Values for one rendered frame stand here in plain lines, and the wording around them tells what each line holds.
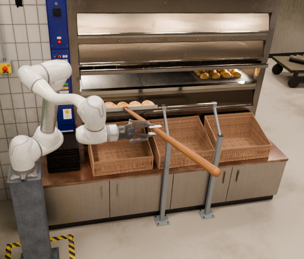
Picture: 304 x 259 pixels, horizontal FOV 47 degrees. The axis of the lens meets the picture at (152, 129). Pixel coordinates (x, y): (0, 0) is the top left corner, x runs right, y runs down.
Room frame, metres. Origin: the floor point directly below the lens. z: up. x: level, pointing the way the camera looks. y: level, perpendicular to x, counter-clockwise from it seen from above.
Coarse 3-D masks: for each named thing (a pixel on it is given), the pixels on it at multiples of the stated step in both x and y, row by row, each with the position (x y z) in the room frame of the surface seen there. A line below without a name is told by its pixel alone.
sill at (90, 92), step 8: (104, 88) 3.04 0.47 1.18; (112, 88) 3.05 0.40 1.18; (120, 88) 3.06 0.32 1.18; (128, 88) 3.08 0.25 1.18; (136, 88) 3.09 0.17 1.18; (144, 88) 3.10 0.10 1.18; (152, 88) 3.12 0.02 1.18; (160, 88) 3.14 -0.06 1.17; (168, 88) 3.16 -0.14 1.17; (176, 88) 3.18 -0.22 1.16; (184, 88) 3.21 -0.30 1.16; (192, 88) 3.23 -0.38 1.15; (200, 88) 3.25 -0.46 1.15; (208, 88) 3.27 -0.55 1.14
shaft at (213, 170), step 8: (128, 112) 2.29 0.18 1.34; (144, 120) 1.85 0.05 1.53; (152, 128) 1.63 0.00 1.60; (160, 136) 1.48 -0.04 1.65; (168, 136) 1.39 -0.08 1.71; (176, 144) 1.25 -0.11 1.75; (184, 152) 1.15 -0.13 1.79; (192, 152) 1.11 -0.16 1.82; (200, 160) 1.01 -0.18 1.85; (208, 168) 0.93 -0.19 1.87; (216, 168) 0.91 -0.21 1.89; (216, 176) 0.90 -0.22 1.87
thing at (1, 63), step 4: (0, 60) 2.75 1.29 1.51; (8, 60) 2.76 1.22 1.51; (0, 64) 2.69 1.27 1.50; (4, 64) 2.70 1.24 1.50; (0, 68) 2.69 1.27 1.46; (8, 68) 2.71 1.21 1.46; (12, 68) 2.77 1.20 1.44; (0, 72) 2.69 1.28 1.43; (4, 72) 2.70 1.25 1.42; (8, 72) 2.71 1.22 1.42; (12, 72) 2.73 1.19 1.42
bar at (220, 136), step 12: (156, 108) 2.74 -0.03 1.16; (216, 120) 2.79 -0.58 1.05; (168, 132) 2.62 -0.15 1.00; (168, 144) 2.54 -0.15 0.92; (216, 144) 2.69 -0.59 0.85; (168, 156) 2.54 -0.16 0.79; (216, 156) 2.67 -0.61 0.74; (168, 168) 2.55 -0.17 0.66; (156, 216) 2.60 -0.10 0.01; (204, 216) 2.64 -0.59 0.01
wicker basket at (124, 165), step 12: (144, 132) 2.91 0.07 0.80; (96, 144) 2.88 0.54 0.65; (120, 144) 2.94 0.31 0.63; (132, 144) 2.97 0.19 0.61; (144, 144) 2.89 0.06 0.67; (96, 156) 2.76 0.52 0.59; (108, 156) 2.77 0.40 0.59; (120, 156) 2.79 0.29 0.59; (132, 156) 2.80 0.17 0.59; (96, 168) 2.58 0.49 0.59; (108, 168) 2.50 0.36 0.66; (120, 168) 2.60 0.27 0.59; (132, 168) 2.57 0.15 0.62; (144, 168) 2.60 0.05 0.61
